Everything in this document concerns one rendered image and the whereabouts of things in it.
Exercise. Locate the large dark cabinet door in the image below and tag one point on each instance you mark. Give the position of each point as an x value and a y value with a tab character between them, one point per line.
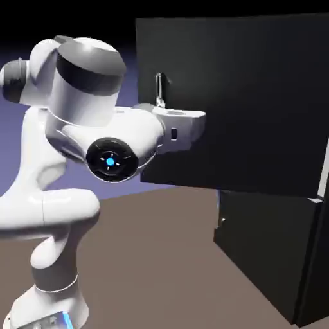
257	77

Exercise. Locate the small dark cabinet door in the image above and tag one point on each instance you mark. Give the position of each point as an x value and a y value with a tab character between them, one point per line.
257	244

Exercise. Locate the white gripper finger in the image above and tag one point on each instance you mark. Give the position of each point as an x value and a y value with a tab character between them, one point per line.
161	102

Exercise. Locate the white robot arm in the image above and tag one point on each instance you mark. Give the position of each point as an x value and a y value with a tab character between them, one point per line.
79	102

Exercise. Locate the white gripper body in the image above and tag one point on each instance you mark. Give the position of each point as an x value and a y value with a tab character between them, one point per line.
192	123

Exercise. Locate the dark cabinet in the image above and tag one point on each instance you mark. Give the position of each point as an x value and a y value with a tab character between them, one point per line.
314	257

